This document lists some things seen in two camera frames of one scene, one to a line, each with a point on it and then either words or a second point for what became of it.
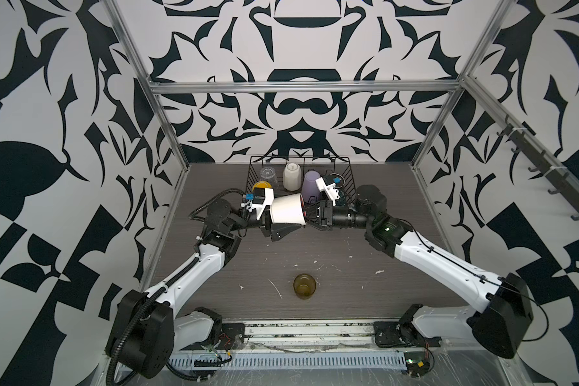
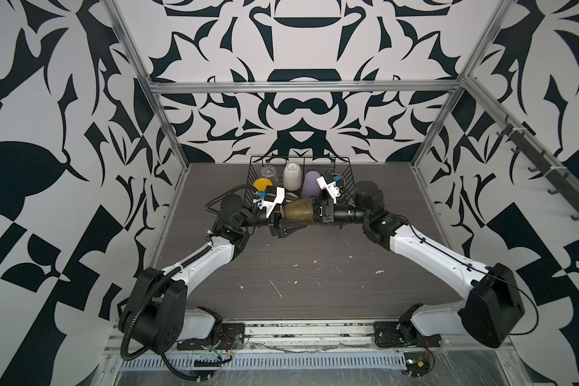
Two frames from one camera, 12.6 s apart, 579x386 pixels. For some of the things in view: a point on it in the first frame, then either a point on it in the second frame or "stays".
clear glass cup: x=268 y=173 stays
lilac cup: x=310 y=186 stays
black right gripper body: x=346 y=218 stays
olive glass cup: x=305 y=286 to x=299 y=210
